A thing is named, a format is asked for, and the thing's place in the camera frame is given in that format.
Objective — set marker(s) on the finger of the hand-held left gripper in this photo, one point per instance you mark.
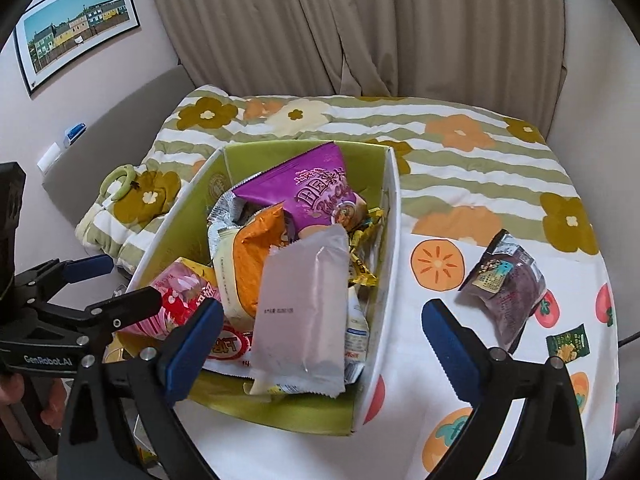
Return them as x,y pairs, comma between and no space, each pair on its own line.
135,307
90,266

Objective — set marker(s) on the dark purple bread packet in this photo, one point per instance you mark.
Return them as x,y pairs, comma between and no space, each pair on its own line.
505,295

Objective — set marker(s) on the green cardboard box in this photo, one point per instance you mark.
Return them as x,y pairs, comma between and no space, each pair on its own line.
310,412

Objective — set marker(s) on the pink striped snack packet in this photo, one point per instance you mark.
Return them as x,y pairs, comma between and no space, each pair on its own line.
175,295

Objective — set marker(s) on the grey headboard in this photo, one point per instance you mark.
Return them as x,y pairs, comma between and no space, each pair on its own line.
125,110

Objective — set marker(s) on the wall poster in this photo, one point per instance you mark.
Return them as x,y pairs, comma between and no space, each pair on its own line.
75,30

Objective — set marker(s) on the grey printed chip bag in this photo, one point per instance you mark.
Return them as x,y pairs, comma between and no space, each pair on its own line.
222,212

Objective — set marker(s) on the orange cake packet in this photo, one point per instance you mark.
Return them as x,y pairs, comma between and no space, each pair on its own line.
250,270

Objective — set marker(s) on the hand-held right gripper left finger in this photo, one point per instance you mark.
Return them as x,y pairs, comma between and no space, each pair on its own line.
195,347

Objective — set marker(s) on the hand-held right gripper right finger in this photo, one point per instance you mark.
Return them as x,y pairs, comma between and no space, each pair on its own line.
450,345

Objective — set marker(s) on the red label white packet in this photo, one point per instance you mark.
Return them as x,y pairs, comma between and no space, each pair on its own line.
227,345

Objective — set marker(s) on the person's left hand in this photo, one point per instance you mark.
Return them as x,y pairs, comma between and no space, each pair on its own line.
10,390

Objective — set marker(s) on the pale grey foil packet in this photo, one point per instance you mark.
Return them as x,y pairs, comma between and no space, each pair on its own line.
300,310

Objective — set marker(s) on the white blue print packet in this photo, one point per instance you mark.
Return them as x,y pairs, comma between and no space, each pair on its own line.
357,335

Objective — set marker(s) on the small green snack packet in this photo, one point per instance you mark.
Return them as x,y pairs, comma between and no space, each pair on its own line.
567,342

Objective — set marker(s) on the blue white small box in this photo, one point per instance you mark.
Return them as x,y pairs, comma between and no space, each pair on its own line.
75,132

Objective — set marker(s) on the purple chip bag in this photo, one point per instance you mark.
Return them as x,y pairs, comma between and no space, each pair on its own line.
310,195

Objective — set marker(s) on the yellow brown candy packet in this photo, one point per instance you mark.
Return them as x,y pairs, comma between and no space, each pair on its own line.
362,265

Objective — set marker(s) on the white wall plate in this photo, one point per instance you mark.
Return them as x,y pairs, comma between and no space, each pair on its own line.
49,157

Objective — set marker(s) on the beige curtain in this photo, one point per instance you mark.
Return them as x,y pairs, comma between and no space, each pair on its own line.
350,20

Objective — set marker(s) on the green striped flower blanket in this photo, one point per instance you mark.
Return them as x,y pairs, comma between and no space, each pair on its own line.
475,175

